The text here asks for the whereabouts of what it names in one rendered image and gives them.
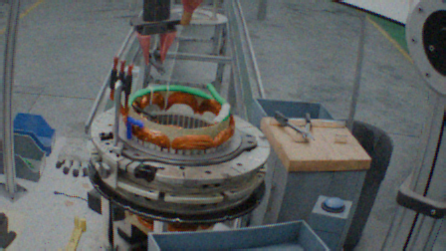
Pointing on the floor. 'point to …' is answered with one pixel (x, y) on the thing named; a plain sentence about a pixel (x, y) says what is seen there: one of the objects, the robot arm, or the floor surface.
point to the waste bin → (362, 205)
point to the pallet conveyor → (238, 92)
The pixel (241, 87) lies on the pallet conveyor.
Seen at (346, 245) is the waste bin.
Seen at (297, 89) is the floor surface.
